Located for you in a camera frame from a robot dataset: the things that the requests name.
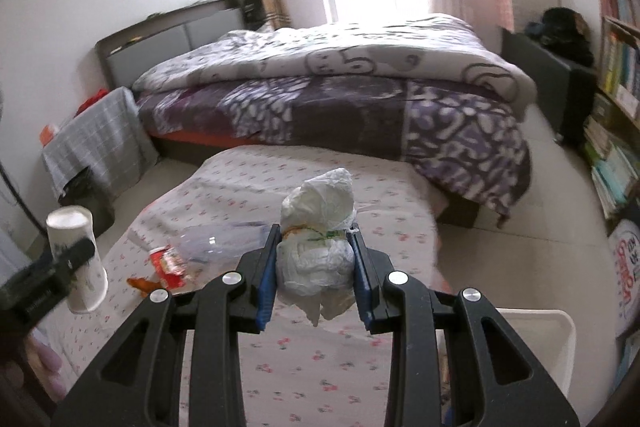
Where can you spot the grey cartoon print duvet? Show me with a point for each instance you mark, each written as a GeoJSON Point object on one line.
{"type": "Point", "coordinates": [350, 52]}

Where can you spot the grey checked nightstand cloth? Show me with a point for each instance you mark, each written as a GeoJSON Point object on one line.
{"type": "Point", "coordinates": [100, 137]}

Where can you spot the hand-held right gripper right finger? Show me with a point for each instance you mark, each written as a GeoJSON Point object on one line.
{"type": "Point", "coordinates": [362, 279]}

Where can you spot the red cloth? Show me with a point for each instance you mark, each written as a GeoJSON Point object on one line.
{"type": "Point", "coordinates": [92, 101]}

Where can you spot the bed frame with grey headboard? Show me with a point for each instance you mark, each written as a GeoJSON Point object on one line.
{"type": "Point", "coordinates": [150, 47]}

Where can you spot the black trash bin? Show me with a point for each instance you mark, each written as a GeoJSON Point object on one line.
{"type": "Point", "coordinates": [87, 197]}

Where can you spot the red drink carton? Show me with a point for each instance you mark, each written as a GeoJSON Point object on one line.
{"type": "Point", "coordinates": [172, 264]}

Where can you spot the rows of books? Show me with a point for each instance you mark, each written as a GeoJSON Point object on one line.
{"type": "Point", "coordinates": [617, 57]}

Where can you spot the wooden bookshelf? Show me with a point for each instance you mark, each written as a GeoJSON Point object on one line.
{"type": "Point", "coordinates": [620, 104]}

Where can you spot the orange packet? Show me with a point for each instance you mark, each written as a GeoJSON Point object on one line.
{"type": "Point", "coordinates": [49, 134]}

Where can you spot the floral tablecloth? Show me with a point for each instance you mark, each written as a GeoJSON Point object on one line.
{"type": "Point", "coordinates": [250, 187]}

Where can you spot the clear plastic bottle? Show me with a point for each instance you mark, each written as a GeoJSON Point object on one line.
{"type": "Point", "coordinates": [215, 239]}

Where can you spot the white plastic basket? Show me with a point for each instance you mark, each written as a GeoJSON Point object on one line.
{"type": "Point", "coordinates": [550, 347]}

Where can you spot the black backpack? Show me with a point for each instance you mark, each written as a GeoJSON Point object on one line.
{"type": "Point", "coordinates": [565, 27]}

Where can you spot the black low cabinet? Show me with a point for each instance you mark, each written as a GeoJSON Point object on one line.
{"type": "Point", "coordinates": [550, 77]}

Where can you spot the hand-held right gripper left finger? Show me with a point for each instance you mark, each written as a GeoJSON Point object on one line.
{"type": "Point", "coordinates": [267, 277]}

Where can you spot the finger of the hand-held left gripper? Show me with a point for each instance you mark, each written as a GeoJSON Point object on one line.
{"type": "Point", "coordinates": [75, 253]}

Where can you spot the purple patterned blanket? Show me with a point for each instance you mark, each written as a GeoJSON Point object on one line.
{"type": "Point", "coordinates": [325, 117]}

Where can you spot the white tissue wad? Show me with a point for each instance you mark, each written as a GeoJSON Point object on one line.
{"type": "Point", "coordinates": [315, 257]}

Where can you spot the black hanging bag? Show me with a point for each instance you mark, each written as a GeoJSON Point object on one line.
{"type": "Point", "coordinates": [252, 9]}

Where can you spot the white paper cup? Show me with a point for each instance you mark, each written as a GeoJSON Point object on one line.
{"type": "Point", "coordinates": [70, 222]}

